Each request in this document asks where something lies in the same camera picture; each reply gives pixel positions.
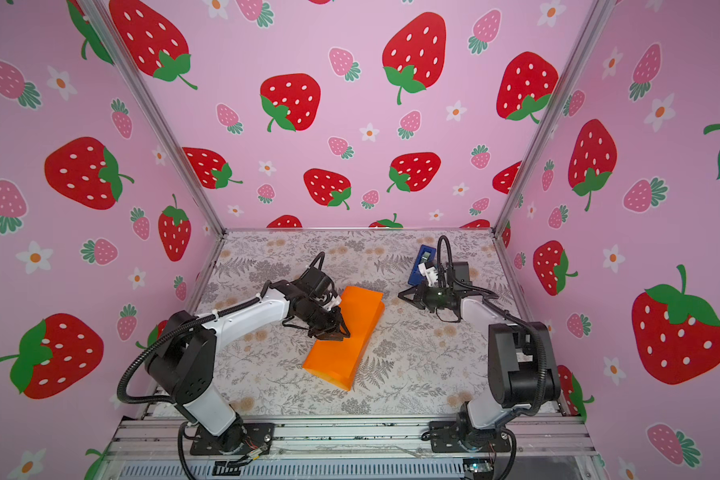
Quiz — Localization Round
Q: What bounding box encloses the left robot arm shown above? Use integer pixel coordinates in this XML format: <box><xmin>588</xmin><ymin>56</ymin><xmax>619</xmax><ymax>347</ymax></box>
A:
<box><xmin>144</xmin><ymin>267</ymin><xmax>350</xmax><ymax>453</ymax></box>

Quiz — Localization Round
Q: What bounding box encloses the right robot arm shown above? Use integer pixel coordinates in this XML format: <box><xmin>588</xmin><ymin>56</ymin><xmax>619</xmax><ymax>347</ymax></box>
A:
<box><xmin>398</xmin><ymin>262</ymin><xmax>561</xmax><ymax>449</ymax></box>

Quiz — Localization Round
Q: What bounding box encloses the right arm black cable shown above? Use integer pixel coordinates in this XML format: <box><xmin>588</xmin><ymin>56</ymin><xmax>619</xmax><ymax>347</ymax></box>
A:
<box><xmin>436</xmin><ymin>235</ymin><xmax>550</xmax><ymax>418</ymax></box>

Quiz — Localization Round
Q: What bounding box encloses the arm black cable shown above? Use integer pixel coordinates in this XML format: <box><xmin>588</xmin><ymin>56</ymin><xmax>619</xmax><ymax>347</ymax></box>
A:
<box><xmin>116</xmin><ymin>251</ymin><xmax>327</xmax><ymax>406</ymax></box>
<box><xmin>436</xmin><ymin>235</ymin><xmax>550</xmax><ymax>418</ymax></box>

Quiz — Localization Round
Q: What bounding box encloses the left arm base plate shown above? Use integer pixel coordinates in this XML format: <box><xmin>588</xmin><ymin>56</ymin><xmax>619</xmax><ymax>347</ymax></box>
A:
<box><xmin>190</xmin><ymin>422</ymin><xmax>275</xmax><ymax>457</ymax></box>

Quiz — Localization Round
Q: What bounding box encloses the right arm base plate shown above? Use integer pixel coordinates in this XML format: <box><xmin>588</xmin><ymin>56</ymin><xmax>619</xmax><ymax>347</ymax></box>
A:
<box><xmin>421</xmin><ymin>420</ymin><xmax>512</xmax><ymax>454</ymax></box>

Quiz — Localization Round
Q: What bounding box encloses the aluminium front rail frame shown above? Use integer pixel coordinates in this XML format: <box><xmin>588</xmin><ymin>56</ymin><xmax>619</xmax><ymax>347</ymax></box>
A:
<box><xmin>90</xmin><ymin>414</ymin><xmax>608</xmax><ymax>479</ymax></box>

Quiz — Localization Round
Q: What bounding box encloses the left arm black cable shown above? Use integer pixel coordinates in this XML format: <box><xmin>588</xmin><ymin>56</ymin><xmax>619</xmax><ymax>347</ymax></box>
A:
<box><xmin>116</xmin><ymin>251</ymin><xmax>327</xmax><ymax>406</ymax></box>

